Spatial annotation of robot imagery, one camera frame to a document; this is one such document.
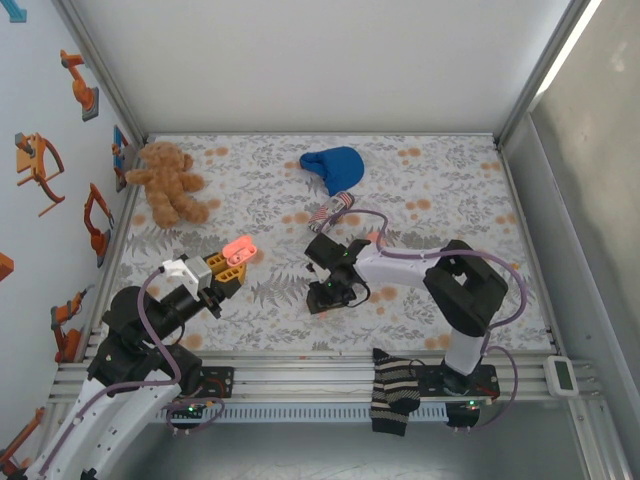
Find aluminium frame post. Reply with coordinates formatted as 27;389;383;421
493;0;609;150
52;0;150;146

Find aluminium table edge rail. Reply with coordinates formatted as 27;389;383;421
49;349;606;404

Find white slotted cable duct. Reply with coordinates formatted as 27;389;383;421
149;403;449;424

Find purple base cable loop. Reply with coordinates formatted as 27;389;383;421
166;397;224;435
446;344;524;434

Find blue orange wall sticker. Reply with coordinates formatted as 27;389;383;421
112;124;132;194

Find black beige striped sock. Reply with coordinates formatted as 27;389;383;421
369;348;422;438

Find orange claw machine sticker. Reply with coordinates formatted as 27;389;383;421
13;132;67;217

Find thin aluminium mat rail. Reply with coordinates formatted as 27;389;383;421
144;130;501;139

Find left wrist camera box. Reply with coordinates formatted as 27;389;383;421
160;254;214;297

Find blue fabric cap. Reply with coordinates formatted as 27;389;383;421
298;147;366;197

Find white digital timer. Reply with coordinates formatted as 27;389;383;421
544;354;577;400

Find brown teddy bear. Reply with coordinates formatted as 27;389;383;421
124;142;210;230

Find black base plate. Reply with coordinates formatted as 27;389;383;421
143;366;236;400
407;363;501;400

